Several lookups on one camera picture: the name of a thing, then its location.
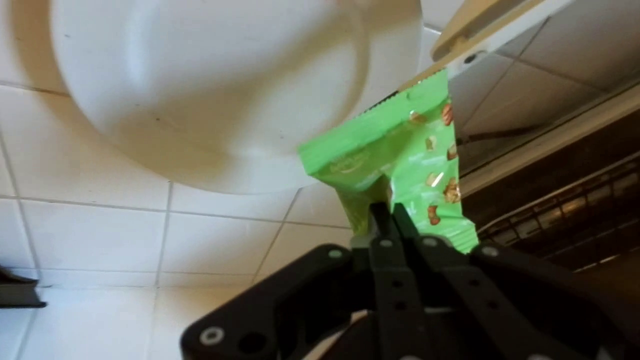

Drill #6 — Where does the white mini oven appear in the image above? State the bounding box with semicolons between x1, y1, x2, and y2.
459;82;640;276

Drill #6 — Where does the glass oven door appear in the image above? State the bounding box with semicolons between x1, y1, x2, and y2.
429;0;640;176

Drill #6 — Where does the green cloth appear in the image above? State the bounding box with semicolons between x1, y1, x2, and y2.
296;68;480;256

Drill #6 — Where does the black ornate table clock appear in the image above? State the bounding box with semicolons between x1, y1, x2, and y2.
0;266;48;310

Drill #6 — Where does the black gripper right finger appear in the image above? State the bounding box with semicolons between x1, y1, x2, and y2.
393;204;640;360

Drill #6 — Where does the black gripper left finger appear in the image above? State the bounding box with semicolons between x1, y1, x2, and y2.
178;202;410;360

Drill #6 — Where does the white round plate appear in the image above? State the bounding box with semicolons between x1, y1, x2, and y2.
48;0;426;198

